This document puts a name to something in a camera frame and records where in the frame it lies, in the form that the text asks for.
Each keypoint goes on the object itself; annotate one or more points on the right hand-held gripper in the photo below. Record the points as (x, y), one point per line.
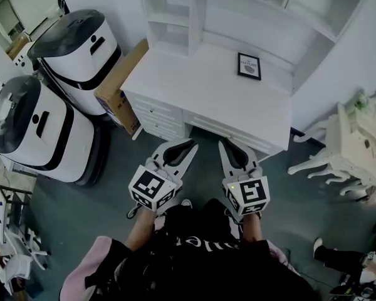
(249, 194)

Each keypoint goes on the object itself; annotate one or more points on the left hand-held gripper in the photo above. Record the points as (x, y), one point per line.
(152, 187)

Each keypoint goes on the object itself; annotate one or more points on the white shelving cabinet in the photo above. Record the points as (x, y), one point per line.
(168, 19)

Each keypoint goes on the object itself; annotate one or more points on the person's right forearm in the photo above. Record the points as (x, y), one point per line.
(252, 229)

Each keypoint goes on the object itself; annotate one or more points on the person's left forearm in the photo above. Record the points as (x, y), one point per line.
(142, 230)

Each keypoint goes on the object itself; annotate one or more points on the person's left shoe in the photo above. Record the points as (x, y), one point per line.
(186, 203)

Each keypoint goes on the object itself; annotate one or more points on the person's black clothing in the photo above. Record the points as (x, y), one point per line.
(200, 268)

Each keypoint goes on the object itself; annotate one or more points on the white ornate carved table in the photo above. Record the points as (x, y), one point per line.
(354, 146)

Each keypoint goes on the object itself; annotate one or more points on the white robot with dark lid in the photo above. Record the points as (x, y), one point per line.
(50, 136)
(78, 58)

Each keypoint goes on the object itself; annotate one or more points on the person's pink jacket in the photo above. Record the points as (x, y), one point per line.
(91, 262)

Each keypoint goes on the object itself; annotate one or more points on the black green equipment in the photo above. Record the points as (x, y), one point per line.
(341, 290)

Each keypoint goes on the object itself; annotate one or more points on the white chair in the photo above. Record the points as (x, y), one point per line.
(22, 259)

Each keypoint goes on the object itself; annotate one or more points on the small brown cardboard box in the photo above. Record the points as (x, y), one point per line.
(17, 45)

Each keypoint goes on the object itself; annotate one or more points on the black picture frame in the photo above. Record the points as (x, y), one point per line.
(249, 66)

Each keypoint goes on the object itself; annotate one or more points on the metal frame table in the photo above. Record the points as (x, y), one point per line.
(9, 199)

